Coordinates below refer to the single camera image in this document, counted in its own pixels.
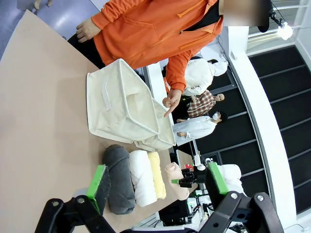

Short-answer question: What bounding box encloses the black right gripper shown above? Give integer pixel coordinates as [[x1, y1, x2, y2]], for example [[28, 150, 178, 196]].
[[171, 162, 285, 233]]

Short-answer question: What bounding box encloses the left gripper black finger with green pad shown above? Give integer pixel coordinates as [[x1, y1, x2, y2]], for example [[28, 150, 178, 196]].
[[35, 164, 117, 233]]

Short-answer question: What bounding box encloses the white towel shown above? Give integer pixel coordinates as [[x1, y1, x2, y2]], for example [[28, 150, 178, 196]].
[[128, 150, 158, 208]]

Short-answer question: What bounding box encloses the person's left forearm orange sleeve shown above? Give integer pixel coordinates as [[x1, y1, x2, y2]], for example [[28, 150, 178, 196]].
[[165, 52, 193, 92]]

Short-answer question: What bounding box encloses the person's right forearm orange sleeve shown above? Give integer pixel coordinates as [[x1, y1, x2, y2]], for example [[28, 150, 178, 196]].
[[91, 0, 129, 30]]

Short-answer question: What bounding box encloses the person's left hand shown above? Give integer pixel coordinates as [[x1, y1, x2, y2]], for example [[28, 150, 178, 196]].
[[162, 88, 183, 118]]

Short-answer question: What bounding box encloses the person's right hand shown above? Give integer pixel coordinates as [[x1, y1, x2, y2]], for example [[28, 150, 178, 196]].
[[75, 17, 102, 44]]

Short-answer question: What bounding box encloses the pink rolled towel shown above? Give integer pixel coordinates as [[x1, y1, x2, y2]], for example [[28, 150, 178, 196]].
[[165, 162, 190, 201]]

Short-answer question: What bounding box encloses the grey rolled towel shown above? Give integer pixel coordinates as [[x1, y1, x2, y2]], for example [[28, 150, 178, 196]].
[[102, 144, 136, 216]]

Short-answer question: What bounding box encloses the wooden background table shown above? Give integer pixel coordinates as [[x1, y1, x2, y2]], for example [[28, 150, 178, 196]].
[[175, 149, 195, 170]]

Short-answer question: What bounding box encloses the yellow rolled towel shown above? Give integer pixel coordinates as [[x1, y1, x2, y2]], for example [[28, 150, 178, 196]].
[[147, 151, 167, 200]]

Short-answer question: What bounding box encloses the bystander in white lab coat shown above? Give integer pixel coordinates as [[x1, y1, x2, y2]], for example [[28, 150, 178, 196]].
[[173, 111, 228, 147]]

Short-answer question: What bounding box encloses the small cream fabric basket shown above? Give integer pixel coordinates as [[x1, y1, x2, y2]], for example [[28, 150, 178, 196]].
[[133, 135, 177, 152]]

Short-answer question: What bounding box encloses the mannequin in plaid shirt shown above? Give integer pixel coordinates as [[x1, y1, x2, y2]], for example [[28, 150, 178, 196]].
[[187, 89, 225, 118]]

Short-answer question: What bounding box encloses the large cream fabric basket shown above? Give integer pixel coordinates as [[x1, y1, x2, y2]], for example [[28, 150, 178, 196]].
[[86, 58, 177, 146]]

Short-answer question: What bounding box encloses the bystander in cream hoodie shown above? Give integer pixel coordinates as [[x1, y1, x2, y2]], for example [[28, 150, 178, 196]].
[[182, 57, 229, 97]]

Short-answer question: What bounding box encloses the person in orange hoodie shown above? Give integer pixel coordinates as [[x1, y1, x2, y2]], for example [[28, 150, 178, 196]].
[[67, 0, 270, 93]]

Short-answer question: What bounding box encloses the white lamp on black stand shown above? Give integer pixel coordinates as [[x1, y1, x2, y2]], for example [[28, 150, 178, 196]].
[[269, 8, 294, 41]]

